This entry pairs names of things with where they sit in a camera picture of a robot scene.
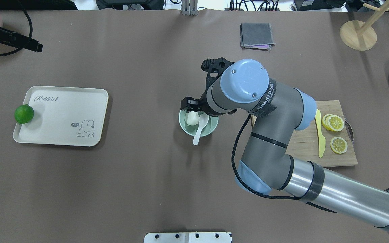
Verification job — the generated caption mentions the wooden mug tree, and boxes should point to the wooden mug tree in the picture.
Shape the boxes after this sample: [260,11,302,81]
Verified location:
[339,0,389,51]

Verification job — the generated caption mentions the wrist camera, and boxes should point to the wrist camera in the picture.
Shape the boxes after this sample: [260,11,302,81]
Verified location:
[201,57,235,91]

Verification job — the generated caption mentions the lemon slice stack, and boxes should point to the lemon slice stack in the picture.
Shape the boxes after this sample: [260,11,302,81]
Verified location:
[322,114,345,132]

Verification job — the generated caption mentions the green lime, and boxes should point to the green lime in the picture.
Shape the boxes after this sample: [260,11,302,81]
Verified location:
[14,104,34,124]

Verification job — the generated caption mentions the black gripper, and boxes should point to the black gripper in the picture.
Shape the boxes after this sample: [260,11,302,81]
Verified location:
[180,91,211,113]

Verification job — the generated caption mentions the white plastic spoon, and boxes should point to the white plastic spoon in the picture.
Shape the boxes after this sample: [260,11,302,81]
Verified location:
[193,113,209,145]

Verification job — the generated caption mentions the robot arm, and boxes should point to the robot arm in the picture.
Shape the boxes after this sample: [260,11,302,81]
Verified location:
[181,57,389,234]

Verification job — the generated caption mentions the cream rabbit tray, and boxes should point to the cream rabbit tray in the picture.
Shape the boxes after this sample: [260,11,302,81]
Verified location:
[12,86,109,147]

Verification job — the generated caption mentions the wooden cutting board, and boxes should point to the wooden cutting board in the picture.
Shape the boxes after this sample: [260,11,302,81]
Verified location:
[251,100,358,168]

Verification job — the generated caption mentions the grey folded cloth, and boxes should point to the grey folded cloth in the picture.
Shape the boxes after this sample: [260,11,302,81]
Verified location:
[240,23,276,50]

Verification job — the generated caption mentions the yellow plastic knife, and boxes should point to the yellow plastic knife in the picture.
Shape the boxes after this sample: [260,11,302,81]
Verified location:
[315,109,326,158]

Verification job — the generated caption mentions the aluminium frame post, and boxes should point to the aluminium frame post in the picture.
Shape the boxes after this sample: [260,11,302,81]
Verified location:
[181,0,198,16]

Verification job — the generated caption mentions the mint green bowl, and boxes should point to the mint green bowl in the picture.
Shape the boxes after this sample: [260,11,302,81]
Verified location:
[178,110,219,137]

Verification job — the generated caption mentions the lemon slice single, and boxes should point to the lemon slice single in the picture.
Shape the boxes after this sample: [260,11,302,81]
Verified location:
[329,136,348,154]

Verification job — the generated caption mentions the white steamed bun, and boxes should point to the white steamed bun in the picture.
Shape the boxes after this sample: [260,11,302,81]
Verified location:
[185,112,199,126]

